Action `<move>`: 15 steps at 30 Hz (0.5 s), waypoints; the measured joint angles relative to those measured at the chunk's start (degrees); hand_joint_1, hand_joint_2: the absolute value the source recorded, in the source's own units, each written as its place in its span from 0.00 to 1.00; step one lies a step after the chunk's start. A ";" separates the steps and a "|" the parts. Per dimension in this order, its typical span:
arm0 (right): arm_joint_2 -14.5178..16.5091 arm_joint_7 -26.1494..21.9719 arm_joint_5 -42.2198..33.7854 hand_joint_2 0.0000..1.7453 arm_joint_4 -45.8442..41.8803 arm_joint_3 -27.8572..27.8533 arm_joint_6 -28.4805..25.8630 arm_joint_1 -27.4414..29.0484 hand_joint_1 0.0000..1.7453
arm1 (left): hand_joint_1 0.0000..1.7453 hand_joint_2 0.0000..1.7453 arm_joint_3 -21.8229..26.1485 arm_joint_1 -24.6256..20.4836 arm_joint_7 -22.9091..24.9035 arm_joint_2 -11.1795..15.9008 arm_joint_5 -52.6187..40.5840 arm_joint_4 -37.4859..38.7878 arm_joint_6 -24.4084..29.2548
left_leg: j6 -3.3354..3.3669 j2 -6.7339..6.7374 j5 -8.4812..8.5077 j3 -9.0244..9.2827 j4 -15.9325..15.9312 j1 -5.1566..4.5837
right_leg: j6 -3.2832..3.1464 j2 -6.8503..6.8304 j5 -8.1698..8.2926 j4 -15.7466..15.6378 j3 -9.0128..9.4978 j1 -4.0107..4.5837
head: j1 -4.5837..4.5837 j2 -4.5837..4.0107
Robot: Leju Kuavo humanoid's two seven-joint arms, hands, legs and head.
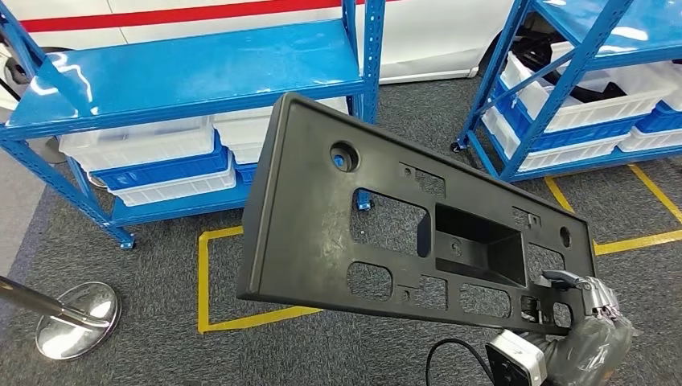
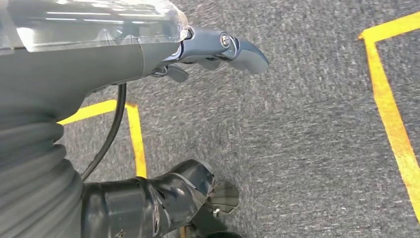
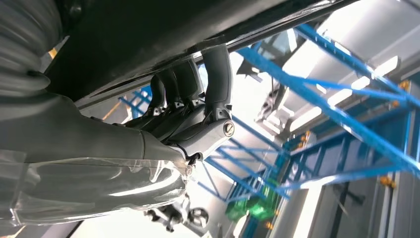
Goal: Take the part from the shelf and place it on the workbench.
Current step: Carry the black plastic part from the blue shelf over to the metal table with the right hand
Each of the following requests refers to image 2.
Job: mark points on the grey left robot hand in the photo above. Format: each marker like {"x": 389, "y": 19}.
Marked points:
{"x": 82, "y": 65}

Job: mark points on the yellow floor tape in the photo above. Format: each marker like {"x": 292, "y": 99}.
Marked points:
{"x": 387, "y": 111}
{"x": 136, "y": 141}

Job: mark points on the black robot foot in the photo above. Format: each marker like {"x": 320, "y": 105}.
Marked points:
{"x": 223, "y": 236}

